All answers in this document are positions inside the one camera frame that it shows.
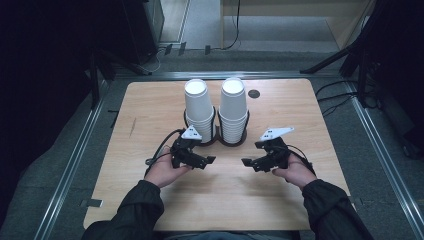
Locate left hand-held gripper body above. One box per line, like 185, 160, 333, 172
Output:
170, 125, 203, 169

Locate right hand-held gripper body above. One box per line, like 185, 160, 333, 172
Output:
254, 126, 295, 170

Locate black double cup holder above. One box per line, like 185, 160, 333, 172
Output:
182, 105, 250, 148

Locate stack of white paper cups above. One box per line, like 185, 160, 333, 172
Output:
183, 78, 216, 144
218, 77, 249, 145

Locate person's right hand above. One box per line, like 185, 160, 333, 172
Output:
272, 153, 318, 192

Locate person's left hand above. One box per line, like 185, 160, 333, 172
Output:
143, 148, 193, 189

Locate black metal stand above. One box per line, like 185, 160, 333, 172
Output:
87, 46, 154, 111

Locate black cabinet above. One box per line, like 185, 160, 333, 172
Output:
121, 0, 165, 66

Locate black tripod stand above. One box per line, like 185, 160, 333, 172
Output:
299, 0, 424, 109

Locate light wooden furniture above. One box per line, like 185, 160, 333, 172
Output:
219, 0, 378, 51

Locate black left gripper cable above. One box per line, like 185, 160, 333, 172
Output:
144, 128, 186, 178

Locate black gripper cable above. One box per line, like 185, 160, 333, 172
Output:
144, 128, 186, 178
285, 144, 317, 177

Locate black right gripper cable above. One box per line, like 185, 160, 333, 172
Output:
285, 144, 317, 177

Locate black floor cables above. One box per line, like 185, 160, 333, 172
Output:
314, 79, 359, 118

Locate metal floor rail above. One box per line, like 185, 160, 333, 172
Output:
33, 79, 111, 240
344, 79, 424, 240
113, 70, 341, 81

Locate white floor cable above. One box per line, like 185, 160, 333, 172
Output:
142, 46, 168, 74

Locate black hanging cable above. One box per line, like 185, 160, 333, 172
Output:
221, 0, 242, 52

